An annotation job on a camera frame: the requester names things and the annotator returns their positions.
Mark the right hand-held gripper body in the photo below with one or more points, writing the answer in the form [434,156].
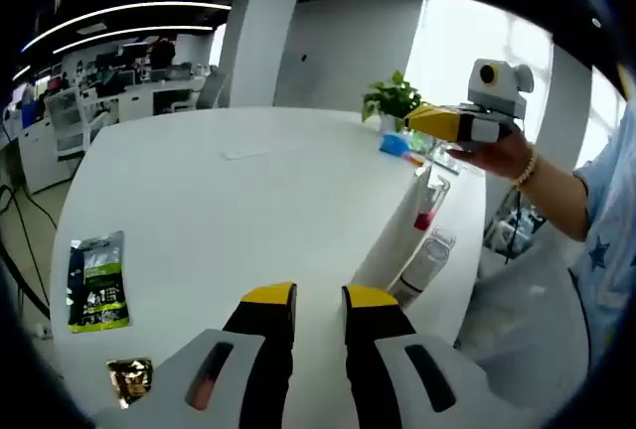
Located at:
[499,89]

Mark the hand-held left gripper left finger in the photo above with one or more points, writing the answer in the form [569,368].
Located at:
[263,364]

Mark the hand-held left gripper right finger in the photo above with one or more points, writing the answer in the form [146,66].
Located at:
[377,364]

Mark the white skincare tube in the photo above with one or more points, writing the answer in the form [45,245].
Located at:
[392,235]

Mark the gold skincare sachet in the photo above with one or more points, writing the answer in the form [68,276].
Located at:
[130,382]

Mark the green black skincare packet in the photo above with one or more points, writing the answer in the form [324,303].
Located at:
[97,290]

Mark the person's right hand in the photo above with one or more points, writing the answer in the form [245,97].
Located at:
[502,156]

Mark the clear glass vase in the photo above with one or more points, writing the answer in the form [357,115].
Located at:
[425,143]

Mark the small pink packet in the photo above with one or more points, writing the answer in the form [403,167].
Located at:
[415,158]

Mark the blue pack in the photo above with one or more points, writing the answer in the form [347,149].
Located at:
[394,144]

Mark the potted green plant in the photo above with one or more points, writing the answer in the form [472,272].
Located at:
[392,99]

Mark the light blue star shirt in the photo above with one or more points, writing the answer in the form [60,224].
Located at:
[611,230]

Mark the white office desk row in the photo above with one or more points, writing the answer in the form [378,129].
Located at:
[136,99]

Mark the white office chair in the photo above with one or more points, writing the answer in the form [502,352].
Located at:
[74,121]

